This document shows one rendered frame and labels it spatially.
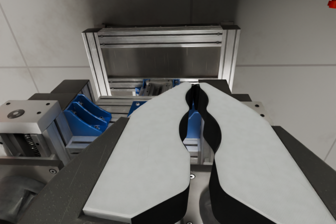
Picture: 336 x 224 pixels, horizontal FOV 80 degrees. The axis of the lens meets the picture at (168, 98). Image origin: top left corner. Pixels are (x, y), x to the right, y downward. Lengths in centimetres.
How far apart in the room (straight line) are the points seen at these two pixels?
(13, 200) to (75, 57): 116
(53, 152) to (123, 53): 77
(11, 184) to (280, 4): 142
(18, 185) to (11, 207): 4
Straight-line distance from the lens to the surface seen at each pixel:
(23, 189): 58
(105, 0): 140
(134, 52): 120
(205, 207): 50
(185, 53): 117
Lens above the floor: 131
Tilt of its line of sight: 57 degrees down
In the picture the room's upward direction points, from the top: 172 degrees counter-clockwise
